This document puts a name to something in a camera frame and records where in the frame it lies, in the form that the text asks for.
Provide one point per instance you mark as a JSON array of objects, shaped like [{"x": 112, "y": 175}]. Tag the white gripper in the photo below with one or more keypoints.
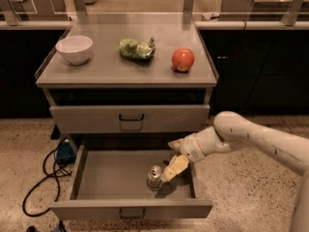
[{"x": 192, "y": 148}]

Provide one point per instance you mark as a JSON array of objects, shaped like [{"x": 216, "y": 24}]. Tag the silver green soda can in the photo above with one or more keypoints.
[{"x": 154, "y": 182}]

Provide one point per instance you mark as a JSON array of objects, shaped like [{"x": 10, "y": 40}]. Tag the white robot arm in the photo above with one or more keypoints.
[{"x": 228, "y": 132}]

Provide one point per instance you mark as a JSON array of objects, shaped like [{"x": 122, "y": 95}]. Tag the grey open lower drawer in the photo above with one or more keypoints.
[{"x": 103, "y": 182}]

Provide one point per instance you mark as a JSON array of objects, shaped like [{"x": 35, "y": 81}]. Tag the grey upper drawer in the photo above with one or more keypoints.
[{"x": 105, "y": 118}]

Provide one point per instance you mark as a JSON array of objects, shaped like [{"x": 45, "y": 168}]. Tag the grey background counter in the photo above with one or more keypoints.
[{"x": 253, "y": 10}]

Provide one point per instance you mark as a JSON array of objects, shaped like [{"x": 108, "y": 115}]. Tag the red apple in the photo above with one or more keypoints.
[{"x": 183, "y": 59}]

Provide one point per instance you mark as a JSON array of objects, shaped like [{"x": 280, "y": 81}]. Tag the blue power box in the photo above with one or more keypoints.
[{"x": 65, "y": 153}]

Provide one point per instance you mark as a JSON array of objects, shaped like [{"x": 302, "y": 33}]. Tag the white ceramic bowl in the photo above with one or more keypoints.
[{"x": 75, "y": 50}]

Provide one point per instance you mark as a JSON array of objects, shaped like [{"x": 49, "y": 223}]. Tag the clear glass barrier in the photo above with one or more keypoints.
[{"x": 58, "y": 14}]

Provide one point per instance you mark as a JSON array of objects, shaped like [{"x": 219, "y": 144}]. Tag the black lower drawer handle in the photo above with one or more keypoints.
[{"x": 131, "y": 213}]

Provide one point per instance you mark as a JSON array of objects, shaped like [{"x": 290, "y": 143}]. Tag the black drawer handle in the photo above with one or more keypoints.
[
  {"x": 124, "y": 118},
  {"x": 131, "y": 213}
]

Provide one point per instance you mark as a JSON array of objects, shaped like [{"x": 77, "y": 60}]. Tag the black upper drawer handle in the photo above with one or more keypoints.
[{"x": 124, "y": 118}]

